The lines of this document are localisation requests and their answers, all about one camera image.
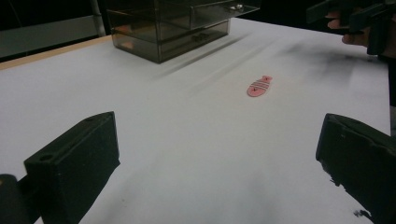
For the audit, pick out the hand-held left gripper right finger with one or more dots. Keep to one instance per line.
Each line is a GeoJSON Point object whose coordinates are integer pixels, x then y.
{"type": "Point", "coordinates": [361, 158]}

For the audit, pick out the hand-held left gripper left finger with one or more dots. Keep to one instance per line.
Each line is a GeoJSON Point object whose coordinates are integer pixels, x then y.
{"type": "Point", "coordinates": [73, 165]}

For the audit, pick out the pink fish-shaped toy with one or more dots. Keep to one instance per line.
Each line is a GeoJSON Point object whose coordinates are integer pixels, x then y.
{"type": "Point", "coordinates": [259, 86]}

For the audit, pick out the smoky transparent drawer organizer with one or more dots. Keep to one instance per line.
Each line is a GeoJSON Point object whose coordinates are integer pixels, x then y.
{"type": "Point", "coordinates": [174, 28]}

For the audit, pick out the metal stand pole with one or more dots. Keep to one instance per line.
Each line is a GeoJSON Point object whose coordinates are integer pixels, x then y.
{"type": "Point", "coordinates": [98, 17]}

